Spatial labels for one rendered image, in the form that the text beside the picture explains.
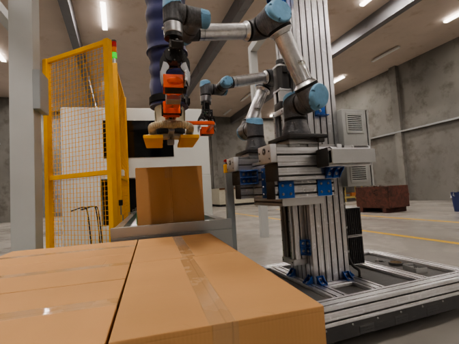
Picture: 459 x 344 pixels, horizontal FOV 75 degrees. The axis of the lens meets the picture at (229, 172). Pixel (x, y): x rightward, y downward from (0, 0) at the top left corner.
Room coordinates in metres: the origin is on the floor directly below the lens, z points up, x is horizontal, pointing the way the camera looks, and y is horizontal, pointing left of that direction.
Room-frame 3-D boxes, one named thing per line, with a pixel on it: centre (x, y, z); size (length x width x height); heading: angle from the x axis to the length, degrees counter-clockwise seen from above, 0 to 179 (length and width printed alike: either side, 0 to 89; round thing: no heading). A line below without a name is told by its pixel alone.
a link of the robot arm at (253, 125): (2.04, -0.19, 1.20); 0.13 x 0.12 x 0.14; 21
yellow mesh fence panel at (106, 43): (2.58, 1.30, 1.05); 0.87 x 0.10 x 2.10; 67
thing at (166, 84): (1.13, 0.20, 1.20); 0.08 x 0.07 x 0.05; 13
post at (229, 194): (2.48, 0.01, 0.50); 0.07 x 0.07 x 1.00; 15
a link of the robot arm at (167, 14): (1.15, 0.19, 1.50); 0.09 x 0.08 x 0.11; 116
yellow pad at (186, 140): (1.74, 0.23, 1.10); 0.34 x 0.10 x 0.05; 13
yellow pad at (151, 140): (1.70, 0.42, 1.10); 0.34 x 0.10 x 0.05; 13
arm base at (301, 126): (1.57, -0.36, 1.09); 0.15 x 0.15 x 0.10
